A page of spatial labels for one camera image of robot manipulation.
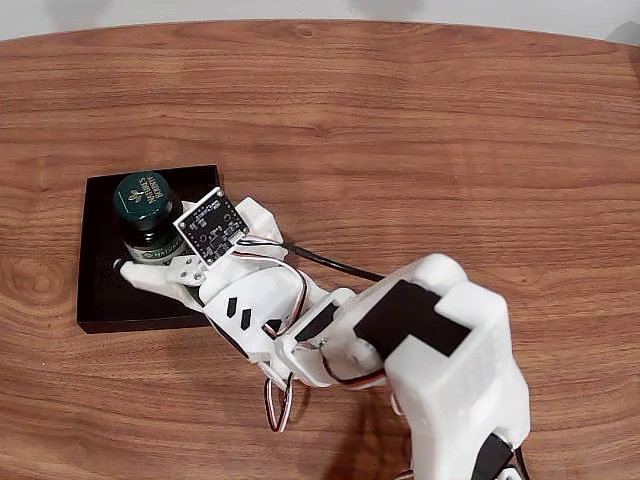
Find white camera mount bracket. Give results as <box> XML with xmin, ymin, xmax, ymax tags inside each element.
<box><xmin>202</xmin><ymin>242</ymin><xmax>289</xmax><ymax>281</ymax></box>

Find shallow black box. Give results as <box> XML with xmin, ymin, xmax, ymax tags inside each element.
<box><xmin>75</xmin><ymin>163</ymin><xmax>224</xmax><ymax>335</ymax></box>

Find red white black servo wire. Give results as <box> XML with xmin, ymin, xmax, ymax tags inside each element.
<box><xmin>262</xmin><ymin>372</ymin><xmax>297</xmax><ymax>434</ymax></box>
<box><xmin>262</xmin><ymin>262</ymin><xmax>310</xmax><ymax>344</ymax></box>

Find green-capped biotin pill bottle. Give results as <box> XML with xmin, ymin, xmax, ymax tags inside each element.
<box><xmin>112</xmin><ymin>171</ymin><xmax>189</xmax><ymax>266</ymax></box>

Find black camera cable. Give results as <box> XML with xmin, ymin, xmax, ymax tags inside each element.
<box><xmin>234</xmin><ymin>237</ymin><xmax>389</xmax><ymax>284</ymax></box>

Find black camera circuit board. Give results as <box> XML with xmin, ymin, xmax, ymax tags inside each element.
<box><xmin>173</xmin><ymin>187</ymin><xmax>251</xmax><ymax>265</ymax></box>

